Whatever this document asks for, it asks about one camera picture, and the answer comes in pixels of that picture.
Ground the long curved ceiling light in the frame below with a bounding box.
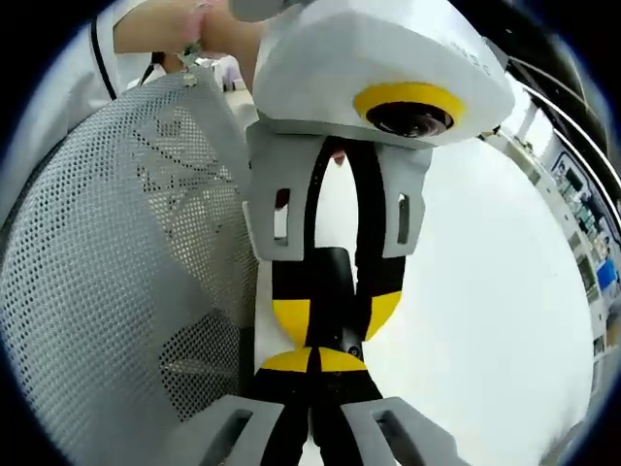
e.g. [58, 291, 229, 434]
[507, 60, 621, 195]

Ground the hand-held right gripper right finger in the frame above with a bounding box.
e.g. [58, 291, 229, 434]
[311, 347, 470, 466]

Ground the small grey-green tag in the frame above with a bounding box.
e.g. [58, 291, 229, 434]
[177, 40, 202, 89]

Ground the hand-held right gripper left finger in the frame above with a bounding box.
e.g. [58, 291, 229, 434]
[182, 346, 316, 466]

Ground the long white counter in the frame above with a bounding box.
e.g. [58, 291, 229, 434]
[499, 123, 607, 312]

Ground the blue container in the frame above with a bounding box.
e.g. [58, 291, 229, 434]
[598, 258, 618, 288]

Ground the black remote control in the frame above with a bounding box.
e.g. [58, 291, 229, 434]
[309, 246, 366, 363]

